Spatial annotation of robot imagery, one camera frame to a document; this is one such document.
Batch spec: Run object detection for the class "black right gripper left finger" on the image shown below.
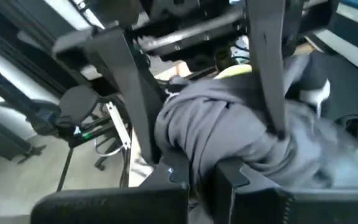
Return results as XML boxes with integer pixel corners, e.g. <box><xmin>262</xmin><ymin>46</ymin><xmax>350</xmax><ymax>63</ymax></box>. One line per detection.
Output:
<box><xmin>53</xmin><ymin>26</ymin><xmax>190</xmax><ymax>189</ymax></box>

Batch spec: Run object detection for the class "grey garment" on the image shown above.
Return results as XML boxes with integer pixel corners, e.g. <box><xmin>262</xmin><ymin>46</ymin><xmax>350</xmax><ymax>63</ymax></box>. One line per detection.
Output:
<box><xmin>153</xmin><ymin>54</ymin><xmax>358</xmax><ymax>224</ymax></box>

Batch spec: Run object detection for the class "navy white striped fabric basket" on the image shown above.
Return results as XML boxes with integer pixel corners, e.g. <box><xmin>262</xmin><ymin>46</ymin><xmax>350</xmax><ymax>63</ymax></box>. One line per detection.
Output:
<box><xmin>303</xmin><ymin>0</ymin><xmax>358</xmax><ymax>80</ymax></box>

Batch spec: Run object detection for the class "black office chair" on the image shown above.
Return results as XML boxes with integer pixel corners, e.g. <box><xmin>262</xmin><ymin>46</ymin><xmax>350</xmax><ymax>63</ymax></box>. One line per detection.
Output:
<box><xmin>0</xmin><ymin>85</ymin><xmax>127</xmax><ymax>172</ymax></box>

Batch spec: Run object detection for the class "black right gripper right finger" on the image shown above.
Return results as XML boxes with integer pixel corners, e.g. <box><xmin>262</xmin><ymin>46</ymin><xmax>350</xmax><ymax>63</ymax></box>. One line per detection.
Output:
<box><xmin>246</xmin><ymin>0</ymin><xmax>289</xmax><ymax>140</ymax></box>

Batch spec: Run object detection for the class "black garment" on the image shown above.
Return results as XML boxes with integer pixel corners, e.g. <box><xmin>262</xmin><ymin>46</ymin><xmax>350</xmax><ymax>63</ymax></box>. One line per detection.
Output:
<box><xmin>286</xmin><ymin>51</ymin><xmax>358</xmax><ymax>142</ymax></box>

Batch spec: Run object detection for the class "silver metal strip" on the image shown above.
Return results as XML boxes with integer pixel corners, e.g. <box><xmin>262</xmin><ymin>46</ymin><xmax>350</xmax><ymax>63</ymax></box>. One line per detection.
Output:
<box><xmin>105</xmin><ymin>101</ymin><xmax>132</xmax><ymax>151</ymax></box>

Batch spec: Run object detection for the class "black table frame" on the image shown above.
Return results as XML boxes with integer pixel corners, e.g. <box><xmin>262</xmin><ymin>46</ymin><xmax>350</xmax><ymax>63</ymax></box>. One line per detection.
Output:
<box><xmin>56</xmin><ymin>101</ymin><xmax>134</xmax><ymax>192</ymax></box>

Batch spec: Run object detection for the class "plain white garment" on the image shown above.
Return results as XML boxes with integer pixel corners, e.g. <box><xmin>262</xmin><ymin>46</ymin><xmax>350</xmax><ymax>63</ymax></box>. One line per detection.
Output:
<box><xmin>299</xmin><ymin>79</ymin><xmax>331</xmax><ymax>118</ymax></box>

